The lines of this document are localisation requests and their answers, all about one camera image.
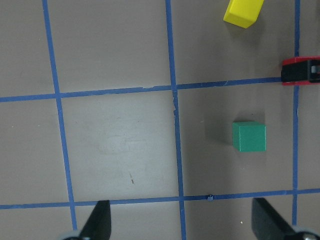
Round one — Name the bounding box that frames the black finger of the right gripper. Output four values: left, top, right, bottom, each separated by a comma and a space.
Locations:
281, 59, 320, 83

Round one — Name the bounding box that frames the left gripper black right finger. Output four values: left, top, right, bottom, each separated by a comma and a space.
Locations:
251, 197, 297, 240

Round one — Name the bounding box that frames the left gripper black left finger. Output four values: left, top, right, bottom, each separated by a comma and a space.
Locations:
75, 200, 112, 240

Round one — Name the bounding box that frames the red wooden block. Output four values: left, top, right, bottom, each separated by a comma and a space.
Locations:
280, 55, 320, 86

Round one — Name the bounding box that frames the yellow wooden block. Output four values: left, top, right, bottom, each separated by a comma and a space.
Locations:
223, 0, 264, 29

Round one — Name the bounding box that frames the green wooden block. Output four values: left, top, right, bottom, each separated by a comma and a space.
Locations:
232, 121, 267, 153

